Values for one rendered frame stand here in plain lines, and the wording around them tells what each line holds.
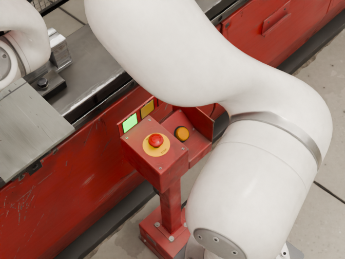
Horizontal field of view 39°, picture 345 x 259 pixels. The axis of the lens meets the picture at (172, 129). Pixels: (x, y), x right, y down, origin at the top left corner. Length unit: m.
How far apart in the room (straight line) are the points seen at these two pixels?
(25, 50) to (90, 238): 1.24
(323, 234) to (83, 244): 0.95
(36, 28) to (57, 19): 1.97
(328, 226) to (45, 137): 1.35
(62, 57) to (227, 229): 0.90
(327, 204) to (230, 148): 1.62
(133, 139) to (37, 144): 0.32
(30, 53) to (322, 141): 0.50
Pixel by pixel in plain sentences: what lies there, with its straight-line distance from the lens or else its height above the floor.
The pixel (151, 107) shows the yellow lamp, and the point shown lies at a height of 0.81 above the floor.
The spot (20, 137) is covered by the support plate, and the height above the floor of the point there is 1.00.
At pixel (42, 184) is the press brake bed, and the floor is 0.67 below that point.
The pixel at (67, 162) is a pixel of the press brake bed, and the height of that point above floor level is 0.68.
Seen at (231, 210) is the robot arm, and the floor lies 1.42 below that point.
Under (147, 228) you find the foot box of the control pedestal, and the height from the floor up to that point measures 0.12.
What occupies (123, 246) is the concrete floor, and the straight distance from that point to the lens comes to 2.01.
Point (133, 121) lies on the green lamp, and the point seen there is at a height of 0.81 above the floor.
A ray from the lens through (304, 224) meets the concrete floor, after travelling 2.09.
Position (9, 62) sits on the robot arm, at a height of 1.30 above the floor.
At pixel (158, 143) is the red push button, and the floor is 0.81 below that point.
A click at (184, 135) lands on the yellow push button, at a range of 1.37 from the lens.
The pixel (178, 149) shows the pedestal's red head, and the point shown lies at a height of 0.78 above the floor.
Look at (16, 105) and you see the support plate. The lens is 1.15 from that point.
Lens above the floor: 1.88
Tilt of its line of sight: 57 degrees down
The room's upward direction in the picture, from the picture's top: 2 degrees counter-clockwise
